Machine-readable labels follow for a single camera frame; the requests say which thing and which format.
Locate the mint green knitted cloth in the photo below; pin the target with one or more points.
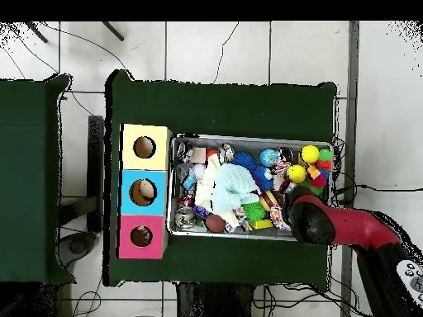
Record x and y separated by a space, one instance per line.
231 188

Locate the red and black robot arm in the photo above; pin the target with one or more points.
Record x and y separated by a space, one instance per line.
357 228

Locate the wooden box with three holes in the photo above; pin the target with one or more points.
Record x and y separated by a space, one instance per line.
129 158

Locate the yellow tennis ball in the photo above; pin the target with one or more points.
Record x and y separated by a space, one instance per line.
296 174

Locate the blue spiky toy with eyes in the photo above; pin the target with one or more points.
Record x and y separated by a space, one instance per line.
262 176

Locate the orange plastic block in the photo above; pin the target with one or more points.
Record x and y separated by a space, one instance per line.
313 171

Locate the polka dot patterned cloth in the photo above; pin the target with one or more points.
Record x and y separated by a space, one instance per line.
277 218

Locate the globe print ball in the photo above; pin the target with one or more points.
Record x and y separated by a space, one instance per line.
268 157

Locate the blue spiky ball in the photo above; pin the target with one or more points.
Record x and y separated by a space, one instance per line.
244 160

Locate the brown toy football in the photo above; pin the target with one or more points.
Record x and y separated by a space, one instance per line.
215 224

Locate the cream knitted cloth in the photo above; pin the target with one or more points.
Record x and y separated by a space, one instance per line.
203 194

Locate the dark green tablecloth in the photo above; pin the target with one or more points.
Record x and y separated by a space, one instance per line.
214 109
33 198

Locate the black upright panel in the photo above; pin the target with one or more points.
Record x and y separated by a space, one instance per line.
96 165

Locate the grey stand base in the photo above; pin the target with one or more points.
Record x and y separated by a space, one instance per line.
79 246

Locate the black stand leg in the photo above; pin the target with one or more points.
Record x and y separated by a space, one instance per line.
113 31
36 32

